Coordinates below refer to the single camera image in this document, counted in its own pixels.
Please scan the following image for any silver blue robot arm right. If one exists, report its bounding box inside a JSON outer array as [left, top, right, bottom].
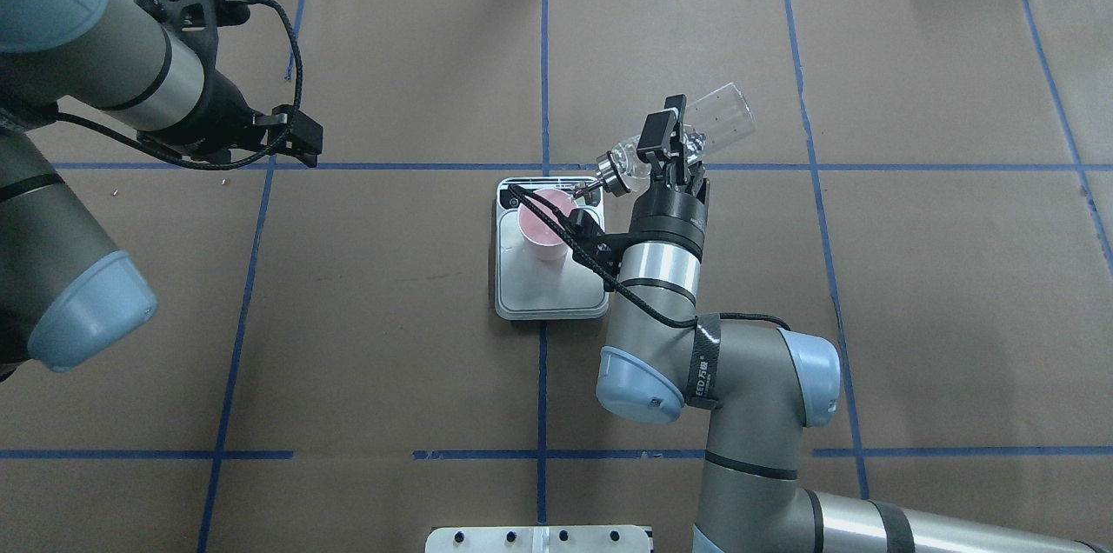
[[589, 83, 1101, 552]]

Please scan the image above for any silver digital kitchen scale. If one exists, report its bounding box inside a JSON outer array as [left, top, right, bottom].
[[492, 176, 609, 322]]

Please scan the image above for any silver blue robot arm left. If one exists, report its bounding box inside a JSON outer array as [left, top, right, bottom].
[[1, 0, 323, 381]]

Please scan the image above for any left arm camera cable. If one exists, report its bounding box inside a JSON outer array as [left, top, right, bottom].
[[52, 0, 305, 171]]

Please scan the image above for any black braided camera cable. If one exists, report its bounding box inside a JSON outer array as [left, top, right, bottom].
[[508, 182, 792, 332]]

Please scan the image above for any pink plastic cup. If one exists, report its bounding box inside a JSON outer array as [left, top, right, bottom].
[[518, 188, 577, 263]]

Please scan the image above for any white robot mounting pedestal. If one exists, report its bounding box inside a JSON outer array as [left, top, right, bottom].
[[424, 524, 654, 552]]

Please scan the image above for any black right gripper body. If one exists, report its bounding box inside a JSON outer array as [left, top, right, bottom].
[[629, 179, 710, 253]]

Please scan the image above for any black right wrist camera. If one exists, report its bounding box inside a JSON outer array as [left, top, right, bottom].
[[559, 207, 633, 277]]

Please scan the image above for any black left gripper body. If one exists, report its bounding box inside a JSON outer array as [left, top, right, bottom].
[[187, 69, 293, 162]]

